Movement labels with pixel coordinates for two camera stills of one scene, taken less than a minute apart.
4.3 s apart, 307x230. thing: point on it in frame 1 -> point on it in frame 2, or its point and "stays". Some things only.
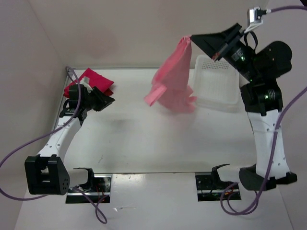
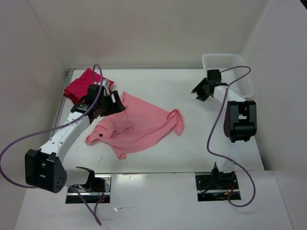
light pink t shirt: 170,84 -> 139,122
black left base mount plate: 101,188 stays
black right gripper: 213,44 -> 196,89
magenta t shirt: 95,79 stays
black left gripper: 103,100 -> 119,107
